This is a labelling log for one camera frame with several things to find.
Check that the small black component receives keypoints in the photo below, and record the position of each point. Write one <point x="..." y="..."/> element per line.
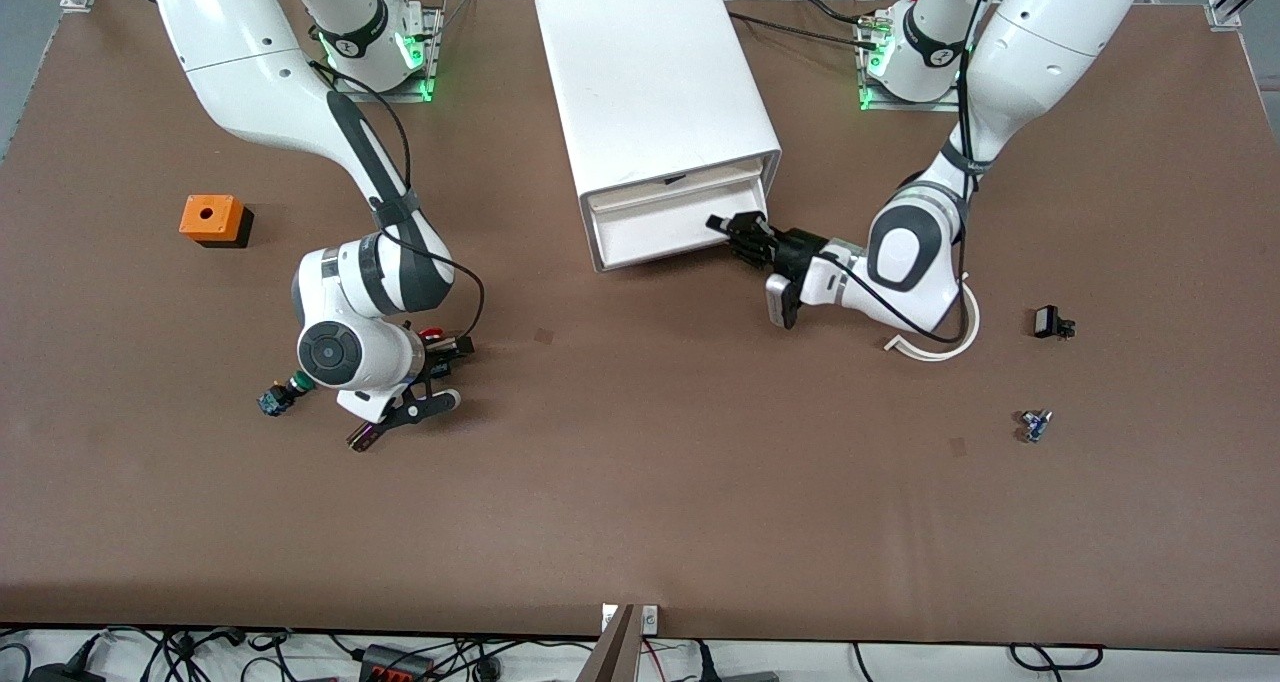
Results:
<point x="1047" y="321"/>

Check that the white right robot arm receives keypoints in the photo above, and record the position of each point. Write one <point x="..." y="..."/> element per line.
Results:
<point x="240" y="42"/>

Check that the black red power strip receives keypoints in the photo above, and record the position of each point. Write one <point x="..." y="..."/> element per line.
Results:
<point x="395" y="664"/>

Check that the white drawer cabinet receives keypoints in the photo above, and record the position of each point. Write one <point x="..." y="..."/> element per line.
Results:
<point x="650" y="72"/>

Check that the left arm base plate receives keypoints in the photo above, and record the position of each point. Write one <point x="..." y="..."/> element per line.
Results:
<point x="870" y="97"/>

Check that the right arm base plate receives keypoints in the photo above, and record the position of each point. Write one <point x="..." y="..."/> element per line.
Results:
<point x="430" y="62"/>

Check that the orange button box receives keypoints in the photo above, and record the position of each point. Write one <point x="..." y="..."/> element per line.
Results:
<point x="208" y="217"/>

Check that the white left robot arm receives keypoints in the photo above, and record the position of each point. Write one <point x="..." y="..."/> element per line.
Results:
<point x="1040" y="42"/>

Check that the dark purple capacitor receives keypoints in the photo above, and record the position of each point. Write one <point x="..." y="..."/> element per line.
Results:
<point x="358" y="440"/>

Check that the white curved plastic piece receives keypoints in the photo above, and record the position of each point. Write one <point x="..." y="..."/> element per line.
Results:
<point x="930" y="352"/>

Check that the grey bar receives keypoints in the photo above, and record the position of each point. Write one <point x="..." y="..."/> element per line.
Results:
<point x="612" y="652"/>

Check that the small blue component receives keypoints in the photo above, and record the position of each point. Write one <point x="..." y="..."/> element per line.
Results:
<point x="1035" y="425"/>

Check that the green push button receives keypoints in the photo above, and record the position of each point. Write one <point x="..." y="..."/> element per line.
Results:
<point x="275" y="399"/>

